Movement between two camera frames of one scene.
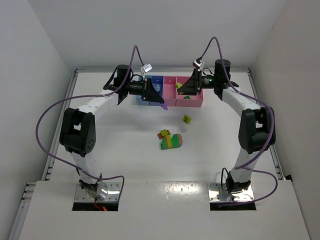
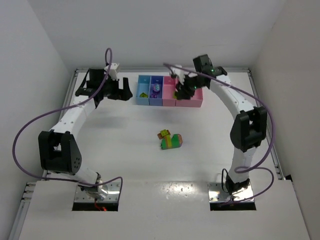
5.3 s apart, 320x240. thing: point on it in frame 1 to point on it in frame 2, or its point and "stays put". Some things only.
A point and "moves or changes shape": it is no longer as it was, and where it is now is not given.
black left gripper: [145, 89] to [115, 89]
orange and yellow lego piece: [163, 133] stays put
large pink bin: [195, 101] stays put
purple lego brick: [157, 87] stays put
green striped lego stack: [169, 142] stays put
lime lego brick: [186, 119] moves or changes shape
